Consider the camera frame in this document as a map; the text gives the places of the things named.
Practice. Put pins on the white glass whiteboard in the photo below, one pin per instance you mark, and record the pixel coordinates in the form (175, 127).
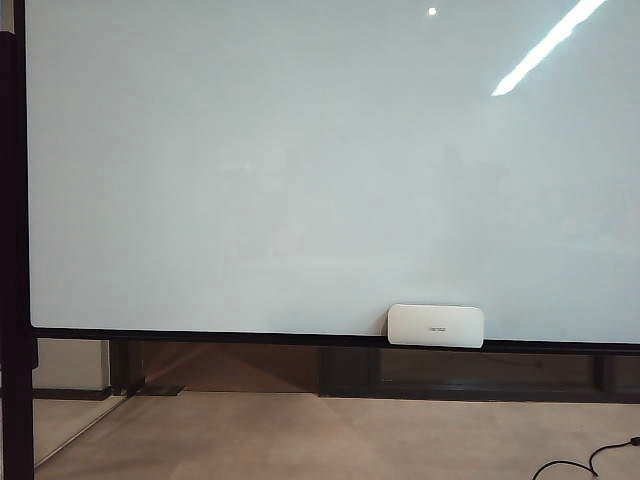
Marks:
(250, 150)

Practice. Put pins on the black metal whiteboard stand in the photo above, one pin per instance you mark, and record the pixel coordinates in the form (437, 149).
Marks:
(14, 200)

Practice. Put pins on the white rectangular board eraser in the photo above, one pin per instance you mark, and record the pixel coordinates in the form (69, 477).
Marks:
(435, 327)

